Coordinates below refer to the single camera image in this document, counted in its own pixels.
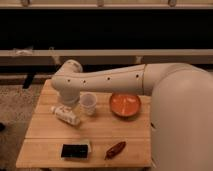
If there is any black rectangular sponge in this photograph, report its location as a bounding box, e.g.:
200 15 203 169
61 144 89 158

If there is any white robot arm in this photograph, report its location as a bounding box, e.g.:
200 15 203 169
51 60 213 171

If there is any white plastic bottle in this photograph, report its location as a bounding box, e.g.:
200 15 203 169
51 106 80 126

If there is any white paper cup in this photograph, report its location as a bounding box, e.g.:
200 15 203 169
79 93 97 116

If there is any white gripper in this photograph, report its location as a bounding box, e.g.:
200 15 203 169
58 92 80 108

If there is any orange bowl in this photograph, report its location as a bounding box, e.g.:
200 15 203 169
109 93 141 117

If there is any wooden table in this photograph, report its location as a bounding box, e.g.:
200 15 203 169
16 81 151 168

